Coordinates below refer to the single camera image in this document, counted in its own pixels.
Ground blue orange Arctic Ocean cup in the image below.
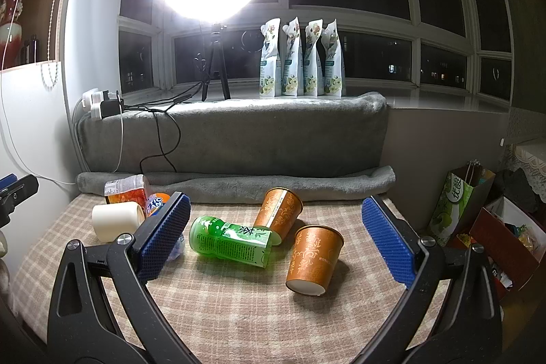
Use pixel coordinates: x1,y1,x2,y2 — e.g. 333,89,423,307
145,192,170,217

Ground white plastic cup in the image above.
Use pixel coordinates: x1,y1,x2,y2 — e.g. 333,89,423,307
91,201,145,243

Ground orange red snack cup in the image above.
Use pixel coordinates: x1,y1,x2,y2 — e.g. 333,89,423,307
104,175,151,208

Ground green tea cup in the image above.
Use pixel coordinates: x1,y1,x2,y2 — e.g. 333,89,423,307
189,216,272,268

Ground orange paper cup front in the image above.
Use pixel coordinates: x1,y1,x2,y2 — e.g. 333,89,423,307
286,224,344,296

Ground orange paper cup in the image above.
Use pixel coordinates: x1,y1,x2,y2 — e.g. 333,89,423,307
254,188,304,246
286,224,344,296

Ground orange paper cup rear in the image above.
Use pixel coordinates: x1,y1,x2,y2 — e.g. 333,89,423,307
254,188,304,246

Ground red cardboard box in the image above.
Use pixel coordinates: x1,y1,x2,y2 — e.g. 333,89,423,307
469,196,545,299

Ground white power strip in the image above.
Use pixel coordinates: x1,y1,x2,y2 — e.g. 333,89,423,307
82,89,120,120

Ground green paper bag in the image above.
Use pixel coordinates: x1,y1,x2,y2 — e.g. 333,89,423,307
428,160,495,247

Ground white lace cloth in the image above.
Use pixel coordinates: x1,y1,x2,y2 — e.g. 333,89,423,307
512,137,546,201

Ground red white vase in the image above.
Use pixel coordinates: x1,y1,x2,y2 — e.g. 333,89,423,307
1,0,23,69

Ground black tripod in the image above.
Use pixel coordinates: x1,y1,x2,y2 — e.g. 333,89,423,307
196,24,230,102

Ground grey blanket on sofa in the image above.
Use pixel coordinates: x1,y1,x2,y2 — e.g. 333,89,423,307
77,91,396,203

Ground white pouch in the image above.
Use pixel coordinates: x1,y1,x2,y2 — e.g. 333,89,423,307
304,19,324,96
321,19,345,97
259,17,281,97
282,17,304,97

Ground white cable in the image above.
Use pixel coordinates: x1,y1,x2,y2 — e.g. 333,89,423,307
0,0,126,188

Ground white bead curtain chain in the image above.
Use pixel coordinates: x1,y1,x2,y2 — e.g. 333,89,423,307
40,0,84,92

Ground black cable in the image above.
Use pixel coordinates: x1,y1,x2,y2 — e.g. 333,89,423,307
121,79,210,175

